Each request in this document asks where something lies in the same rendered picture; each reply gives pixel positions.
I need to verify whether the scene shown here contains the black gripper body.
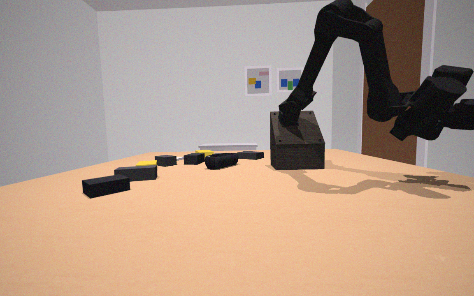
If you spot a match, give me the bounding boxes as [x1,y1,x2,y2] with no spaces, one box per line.
[414,65,474,141]

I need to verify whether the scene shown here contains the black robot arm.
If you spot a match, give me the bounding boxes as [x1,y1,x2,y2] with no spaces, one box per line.
[278,0,474,141]

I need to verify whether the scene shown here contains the dark grey rounded unit with white label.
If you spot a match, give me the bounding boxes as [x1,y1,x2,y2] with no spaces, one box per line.
[205,153,239,170]

